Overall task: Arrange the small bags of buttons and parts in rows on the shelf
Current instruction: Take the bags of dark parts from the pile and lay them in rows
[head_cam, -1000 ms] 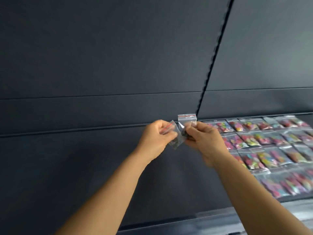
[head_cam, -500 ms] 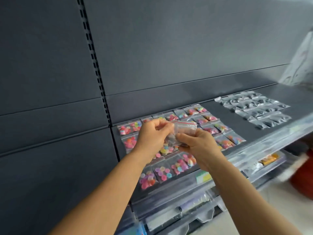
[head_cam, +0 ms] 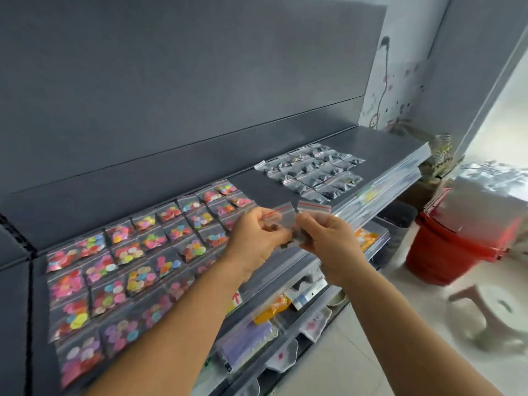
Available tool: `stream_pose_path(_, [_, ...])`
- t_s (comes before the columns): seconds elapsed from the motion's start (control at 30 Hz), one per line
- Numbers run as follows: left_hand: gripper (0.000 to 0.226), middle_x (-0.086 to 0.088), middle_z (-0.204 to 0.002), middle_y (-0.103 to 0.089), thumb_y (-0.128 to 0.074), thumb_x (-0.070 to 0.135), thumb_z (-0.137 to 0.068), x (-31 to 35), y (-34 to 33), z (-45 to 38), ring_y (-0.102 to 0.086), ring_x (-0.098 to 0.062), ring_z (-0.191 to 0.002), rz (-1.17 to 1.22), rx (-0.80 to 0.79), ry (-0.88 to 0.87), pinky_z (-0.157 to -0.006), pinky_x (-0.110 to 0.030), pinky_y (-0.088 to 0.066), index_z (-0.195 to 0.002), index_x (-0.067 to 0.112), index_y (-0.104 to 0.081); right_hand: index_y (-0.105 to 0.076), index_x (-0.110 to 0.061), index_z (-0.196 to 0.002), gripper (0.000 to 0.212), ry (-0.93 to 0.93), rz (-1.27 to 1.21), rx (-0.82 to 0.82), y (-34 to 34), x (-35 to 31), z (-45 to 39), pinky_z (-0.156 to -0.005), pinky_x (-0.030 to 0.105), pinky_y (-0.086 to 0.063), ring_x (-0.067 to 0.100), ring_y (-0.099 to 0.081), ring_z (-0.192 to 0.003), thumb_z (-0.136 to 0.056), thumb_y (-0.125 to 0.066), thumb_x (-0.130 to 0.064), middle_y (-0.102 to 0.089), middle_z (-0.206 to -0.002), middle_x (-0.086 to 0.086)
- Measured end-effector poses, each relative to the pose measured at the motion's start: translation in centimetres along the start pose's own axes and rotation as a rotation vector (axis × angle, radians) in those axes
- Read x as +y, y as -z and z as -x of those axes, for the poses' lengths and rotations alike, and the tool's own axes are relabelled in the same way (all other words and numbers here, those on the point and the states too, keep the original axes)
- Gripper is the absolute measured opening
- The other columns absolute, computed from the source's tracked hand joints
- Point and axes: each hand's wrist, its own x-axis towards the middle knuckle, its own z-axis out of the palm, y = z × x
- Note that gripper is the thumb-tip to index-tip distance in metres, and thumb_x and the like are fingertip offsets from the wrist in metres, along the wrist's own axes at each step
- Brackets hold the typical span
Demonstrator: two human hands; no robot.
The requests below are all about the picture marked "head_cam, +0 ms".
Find black power cable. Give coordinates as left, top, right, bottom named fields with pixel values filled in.
left=369, top=35, right=392, bottom=131

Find person's left hand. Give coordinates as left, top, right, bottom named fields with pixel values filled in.
left=222, top=206, right=292, bottom=285

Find rows of small dark packets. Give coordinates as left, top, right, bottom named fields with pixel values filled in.
left=254, top=142, right=367, bottom=206

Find person's left forearm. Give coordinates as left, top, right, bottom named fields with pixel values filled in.
left=84, top=261, right=250, bottom=396

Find red container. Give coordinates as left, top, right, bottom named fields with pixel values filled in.
left=405, top=187, right=523, bottom=288

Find white dish with pink print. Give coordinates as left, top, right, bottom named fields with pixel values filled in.
left=265, top=338, right=300, bottom=374
left=300, top=306, right=334, bottom=344

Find white blue flat packet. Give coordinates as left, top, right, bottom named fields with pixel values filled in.
left=288, top=279, right=327, bottom=311

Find person's right forearm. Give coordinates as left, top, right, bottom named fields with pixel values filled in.
left=329, top=263, right=507, bottom=396

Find person's right hand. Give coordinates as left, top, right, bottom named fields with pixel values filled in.
left=296, top=212, right=368, bottom=287

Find green white price label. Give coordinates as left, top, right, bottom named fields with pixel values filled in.
left=225, top=289, right=245, bottom=317

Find large translucent plastic sheet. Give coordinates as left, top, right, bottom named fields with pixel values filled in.
left=441, top=160, right=528, bottom=245

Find clear packet with purple item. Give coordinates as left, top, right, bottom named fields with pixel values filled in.
left=217, top=321, right=280, bottom=372

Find white illustrated side panel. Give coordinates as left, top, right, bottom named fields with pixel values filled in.
left=359, top=3, right=435, bottom=133

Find bundle of yellow green packets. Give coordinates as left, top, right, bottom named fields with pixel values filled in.
left=389, top=119, right=466, bottom=179

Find brown cardboard box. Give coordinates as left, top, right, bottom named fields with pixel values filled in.
left=398, top=177, right=451, bottom=212

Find orange brown packet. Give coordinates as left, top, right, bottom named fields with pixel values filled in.
left=354, top=228, right=380, bottom=253

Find pale pink plastic stool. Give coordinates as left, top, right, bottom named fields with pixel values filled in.
left=448, top=283, right=528, bottom=354

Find orange yellow packet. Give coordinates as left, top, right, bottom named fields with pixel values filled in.
left=252, top=295, right=293, bottom=326

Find black basket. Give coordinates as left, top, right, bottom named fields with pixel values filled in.
left=373, top=201, right=419, bottom=270

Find grid of arranged button bags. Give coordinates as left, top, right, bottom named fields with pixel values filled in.
left=45, top=181, right=259, bottom=391

